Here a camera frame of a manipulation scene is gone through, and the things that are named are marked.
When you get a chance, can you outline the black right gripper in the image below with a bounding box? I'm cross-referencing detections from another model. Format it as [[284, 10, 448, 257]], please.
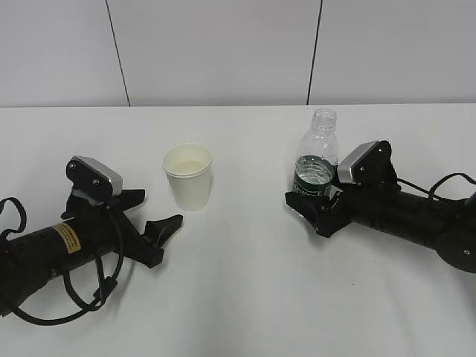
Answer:
[[285, 184, 376, 238]]

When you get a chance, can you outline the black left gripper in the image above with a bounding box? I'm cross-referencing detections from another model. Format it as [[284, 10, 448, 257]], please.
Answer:
[[61, 189, 183, 268]]

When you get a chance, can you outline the clear water bottle green label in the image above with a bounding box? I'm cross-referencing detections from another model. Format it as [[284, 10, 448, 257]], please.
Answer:
[[292, 108, 338, 196]]

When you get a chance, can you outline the white paper cup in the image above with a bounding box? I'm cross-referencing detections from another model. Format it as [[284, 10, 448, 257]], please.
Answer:
[[162, 143, 213, 211]]

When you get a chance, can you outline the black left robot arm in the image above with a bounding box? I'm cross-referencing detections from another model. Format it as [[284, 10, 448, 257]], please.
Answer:
[[1, 190, 184, 318]]

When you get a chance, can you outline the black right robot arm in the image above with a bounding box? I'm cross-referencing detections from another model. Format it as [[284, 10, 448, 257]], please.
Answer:
[[285, 184, 475, 274]]

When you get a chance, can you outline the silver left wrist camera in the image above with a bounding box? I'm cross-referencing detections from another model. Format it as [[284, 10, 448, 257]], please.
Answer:
[[66, 155, 123, 202]]

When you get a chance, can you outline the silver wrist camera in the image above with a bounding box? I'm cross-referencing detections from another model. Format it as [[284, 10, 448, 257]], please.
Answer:
[[336, 141, 397, 184], [66, 155, 123, 202]]

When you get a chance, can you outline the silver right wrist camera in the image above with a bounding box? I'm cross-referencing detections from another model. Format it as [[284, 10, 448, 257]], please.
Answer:
[[336, 141, 397, 184]]

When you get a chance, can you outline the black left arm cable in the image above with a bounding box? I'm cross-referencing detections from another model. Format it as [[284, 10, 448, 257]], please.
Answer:
[[0, 198, 129, 327]]

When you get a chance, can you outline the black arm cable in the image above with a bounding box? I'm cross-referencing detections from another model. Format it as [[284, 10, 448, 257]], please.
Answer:
[[0, 198, 129, 327], [393, 173, 476, 204]]

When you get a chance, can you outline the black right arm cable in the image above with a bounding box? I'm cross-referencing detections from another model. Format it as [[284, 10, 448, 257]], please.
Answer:
[[393, 173, 476, 204]]

